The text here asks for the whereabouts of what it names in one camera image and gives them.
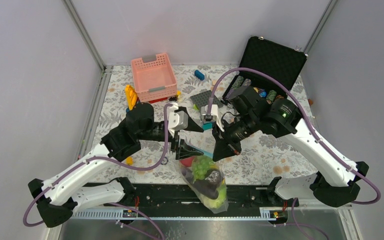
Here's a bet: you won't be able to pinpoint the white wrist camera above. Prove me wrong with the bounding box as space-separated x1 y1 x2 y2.
200 104 225 132
167 102 189 134

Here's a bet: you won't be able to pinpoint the blue toy brick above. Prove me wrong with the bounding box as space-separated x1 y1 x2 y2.
194 70 205 81

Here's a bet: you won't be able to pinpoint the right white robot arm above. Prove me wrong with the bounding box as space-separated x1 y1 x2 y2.
212 87 369 208

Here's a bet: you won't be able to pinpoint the clear zip top bag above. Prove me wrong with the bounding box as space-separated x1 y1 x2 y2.
178 151 229 214

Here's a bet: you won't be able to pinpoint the grey lego baseplate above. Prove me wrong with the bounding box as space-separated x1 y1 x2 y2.
190 90 224 111

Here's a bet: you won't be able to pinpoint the purple fake eggplant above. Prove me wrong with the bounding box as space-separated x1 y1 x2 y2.
181 168 224 200

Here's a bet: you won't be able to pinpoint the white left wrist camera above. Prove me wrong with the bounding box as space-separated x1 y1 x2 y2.
167 102 189 134

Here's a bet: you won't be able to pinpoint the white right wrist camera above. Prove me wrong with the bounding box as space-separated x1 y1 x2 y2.
200 104 225 132

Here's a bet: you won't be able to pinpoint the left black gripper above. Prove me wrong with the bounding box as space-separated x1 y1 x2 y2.
139 116 205 159

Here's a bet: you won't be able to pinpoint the teal toy block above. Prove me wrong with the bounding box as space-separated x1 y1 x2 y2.
202 122 214 131

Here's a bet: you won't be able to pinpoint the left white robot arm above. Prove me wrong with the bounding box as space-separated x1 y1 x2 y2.
28 102 203 228

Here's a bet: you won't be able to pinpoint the pink plastic basket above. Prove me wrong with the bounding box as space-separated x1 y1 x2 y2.
130 53 178 102

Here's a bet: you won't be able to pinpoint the red fake apple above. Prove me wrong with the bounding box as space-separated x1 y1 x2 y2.
179 156 195 168

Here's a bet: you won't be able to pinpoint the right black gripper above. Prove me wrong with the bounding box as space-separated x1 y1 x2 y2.
212 111 259 161

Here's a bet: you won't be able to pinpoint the yellow toy block stack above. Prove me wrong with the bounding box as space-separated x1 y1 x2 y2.
124 84 139 111

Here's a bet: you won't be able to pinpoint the small yellow toy piece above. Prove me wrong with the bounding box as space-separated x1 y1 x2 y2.
124 156 133 166

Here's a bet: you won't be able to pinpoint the black poker chip case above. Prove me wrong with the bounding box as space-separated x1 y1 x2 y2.
221 36 308 105

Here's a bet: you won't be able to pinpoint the green fake grapes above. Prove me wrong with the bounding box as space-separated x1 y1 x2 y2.
191 155 216 181

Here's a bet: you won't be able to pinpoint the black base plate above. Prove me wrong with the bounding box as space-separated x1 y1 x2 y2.
76 178 300 220

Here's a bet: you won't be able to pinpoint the red toy brick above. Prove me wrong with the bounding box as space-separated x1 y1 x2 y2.
149 97 168 104

